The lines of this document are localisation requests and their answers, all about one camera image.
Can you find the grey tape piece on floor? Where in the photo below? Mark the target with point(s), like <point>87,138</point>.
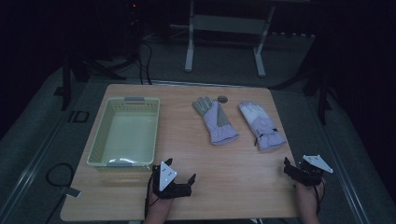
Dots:
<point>71,192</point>

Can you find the cream plastic basket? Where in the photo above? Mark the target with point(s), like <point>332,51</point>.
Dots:
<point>130,137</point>

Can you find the white and lavender glove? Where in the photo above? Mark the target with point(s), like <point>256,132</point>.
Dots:
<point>263,126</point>

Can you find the person's right hand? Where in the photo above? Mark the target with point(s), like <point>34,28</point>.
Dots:
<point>306,196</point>

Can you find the white metal table frame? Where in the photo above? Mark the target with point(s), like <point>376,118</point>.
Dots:
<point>224,25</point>

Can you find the black stand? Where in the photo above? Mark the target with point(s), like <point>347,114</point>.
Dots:
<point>67,84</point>
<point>322,96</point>

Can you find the round grey table grommet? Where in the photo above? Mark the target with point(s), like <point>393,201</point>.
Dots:
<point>222,99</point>

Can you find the person's left hand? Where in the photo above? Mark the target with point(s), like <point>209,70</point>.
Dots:
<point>158,205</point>

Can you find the lavender glove with grey palm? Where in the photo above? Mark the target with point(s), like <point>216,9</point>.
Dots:
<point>218,130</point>

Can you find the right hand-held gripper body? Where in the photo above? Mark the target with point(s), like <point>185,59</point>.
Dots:
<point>311,171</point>

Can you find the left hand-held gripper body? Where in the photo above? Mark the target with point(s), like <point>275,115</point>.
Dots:
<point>166,180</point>

